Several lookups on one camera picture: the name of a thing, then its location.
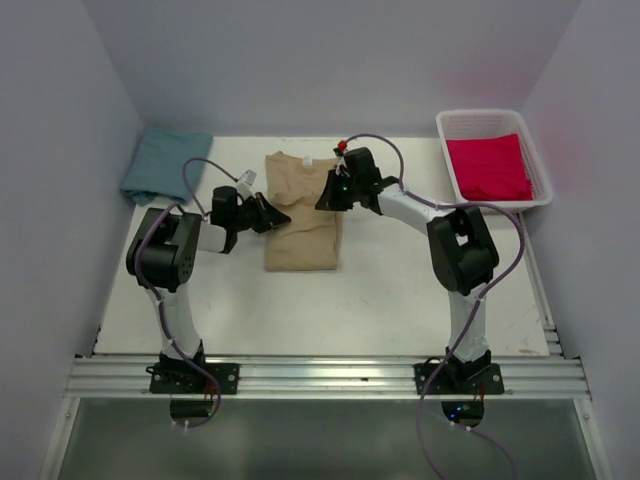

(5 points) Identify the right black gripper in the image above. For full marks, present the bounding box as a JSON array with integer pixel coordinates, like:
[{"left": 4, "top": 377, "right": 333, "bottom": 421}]
[{"left": 316, "top": 169, "right": 361, "bottom": 211}]

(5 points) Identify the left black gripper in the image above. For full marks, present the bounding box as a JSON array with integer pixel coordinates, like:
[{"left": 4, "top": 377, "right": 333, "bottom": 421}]
[{"left": 231, "top": 191, "right": 290, "bottom": 233}]

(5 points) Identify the beige t shirt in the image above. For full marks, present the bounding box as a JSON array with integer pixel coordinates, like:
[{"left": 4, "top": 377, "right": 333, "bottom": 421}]
[{"left": 264, "top": 151, "right": 343, "bottom": 272}]

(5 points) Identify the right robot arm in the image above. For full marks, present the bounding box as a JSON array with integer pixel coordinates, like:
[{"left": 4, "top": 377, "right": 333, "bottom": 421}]
[{"left": 315, "top": 142, "right": 499, "bottom": 393}]

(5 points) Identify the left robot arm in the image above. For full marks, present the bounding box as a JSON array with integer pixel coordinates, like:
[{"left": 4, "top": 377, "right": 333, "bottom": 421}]
[{"left": 126, "top": 186, "right": 291, "bottom": 393}]

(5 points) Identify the teal folded t shirt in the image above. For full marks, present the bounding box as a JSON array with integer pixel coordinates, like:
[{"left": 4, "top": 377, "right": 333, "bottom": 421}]
[{"left": 120, "top": 127, "right": 213, "bottom": 206}]

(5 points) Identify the red folded t shirt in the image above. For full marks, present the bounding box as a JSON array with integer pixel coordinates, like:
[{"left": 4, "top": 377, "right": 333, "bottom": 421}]
[{"left": 446, "top": 133, "right": 533, "bottom": 201}]

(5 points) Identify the white plastic basket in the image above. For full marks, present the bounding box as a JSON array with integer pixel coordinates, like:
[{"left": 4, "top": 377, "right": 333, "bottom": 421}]
[{"left": 436, "top": 109, "right": 553, "bottom": 212}]

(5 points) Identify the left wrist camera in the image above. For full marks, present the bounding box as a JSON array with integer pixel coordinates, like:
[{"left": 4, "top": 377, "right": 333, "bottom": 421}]
[{"left": 235, "top": 170, "right": 257, "bottom": 200}]

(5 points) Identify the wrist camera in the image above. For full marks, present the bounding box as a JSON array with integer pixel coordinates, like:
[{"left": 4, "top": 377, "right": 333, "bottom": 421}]
[
  {"left": 235, "top": 170, "right": 257, "bottom": 200},
  {"left": 333, "top": 140, "right": 349, "bottom": 176}
]

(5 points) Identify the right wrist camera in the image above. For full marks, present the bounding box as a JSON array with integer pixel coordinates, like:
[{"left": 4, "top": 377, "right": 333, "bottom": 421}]
[{"left": 333, "top": 140, "right": 349, "bottom": 176}]

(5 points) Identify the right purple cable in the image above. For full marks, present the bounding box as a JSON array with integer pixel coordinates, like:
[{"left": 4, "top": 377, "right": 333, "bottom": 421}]
[{"left": 344, "top": 133, "right": 527, "bottom": 480}]

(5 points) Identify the purple cable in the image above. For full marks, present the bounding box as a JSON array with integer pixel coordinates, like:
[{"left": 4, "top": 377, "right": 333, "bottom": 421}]
[
  {"left": 134, "top": 157, "right": 239, "bottom": 429},
  {"left": 344, "top": 133, "right": 527, "bottom": 480}
]

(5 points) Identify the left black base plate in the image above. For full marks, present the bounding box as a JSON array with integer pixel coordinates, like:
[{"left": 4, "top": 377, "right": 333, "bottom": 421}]
[{"left": 145, "top": 361, "right": 240, "bottom": 395}]

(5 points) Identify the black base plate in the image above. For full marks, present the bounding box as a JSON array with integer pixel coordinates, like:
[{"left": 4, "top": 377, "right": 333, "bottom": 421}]
[
  {"left": 145, "top": 361, "right": 240, "bottom": 395},
  {"left": 412, "top": 362, "right": 505, "bottom": 396}
]

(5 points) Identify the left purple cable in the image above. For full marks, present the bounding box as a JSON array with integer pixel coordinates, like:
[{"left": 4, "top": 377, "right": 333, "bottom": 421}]
[{"left": 134, "top": 157, "right": 239, "bottom": 429}]

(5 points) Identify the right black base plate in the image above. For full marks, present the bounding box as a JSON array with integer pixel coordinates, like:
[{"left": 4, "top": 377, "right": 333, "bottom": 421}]
[{"left": 412, "top": 362, "right": 505, "bottom": 396}]

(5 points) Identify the aluminium rail frame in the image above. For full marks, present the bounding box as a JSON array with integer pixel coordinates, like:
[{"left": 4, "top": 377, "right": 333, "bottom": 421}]
[{"left": 39, "top": 212, "right": 601, "bottom": 480}]

